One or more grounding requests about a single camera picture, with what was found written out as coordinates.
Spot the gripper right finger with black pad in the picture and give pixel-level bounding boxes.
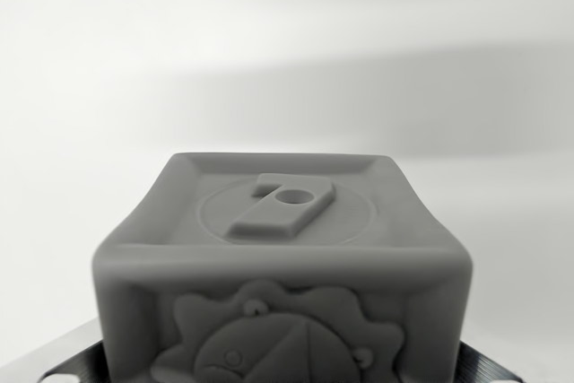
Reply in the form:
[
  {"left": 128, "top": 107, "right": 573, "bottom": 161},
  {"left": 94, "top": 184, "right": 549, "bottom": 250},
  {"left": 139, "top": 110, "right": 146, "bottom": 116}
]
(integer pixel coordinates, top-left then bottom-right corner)
[{"left": 457, "top": 320, "right": 574, "bottom": 383}]

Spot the grey embossed toy cube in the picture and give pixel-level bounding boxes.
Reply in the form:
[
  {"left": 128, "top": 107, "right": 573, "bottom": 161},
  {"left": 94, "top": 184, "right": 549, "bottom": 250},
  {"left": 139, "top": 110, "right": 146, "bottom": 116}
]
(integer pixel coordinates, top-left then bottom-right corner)
[{"left": 91, "top": 152, "right": 475, "bottom": 383}]

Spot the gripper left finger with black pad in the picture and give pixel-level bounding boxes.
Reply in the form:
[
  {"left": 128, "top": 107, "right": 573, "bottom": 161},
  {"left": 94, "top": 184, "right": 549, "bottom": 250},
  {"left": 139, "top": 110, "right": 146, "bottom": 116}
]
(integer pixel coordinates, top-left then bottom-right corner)
[{"left": 0, "top": 318, "right": 109, "bottom": 383}]

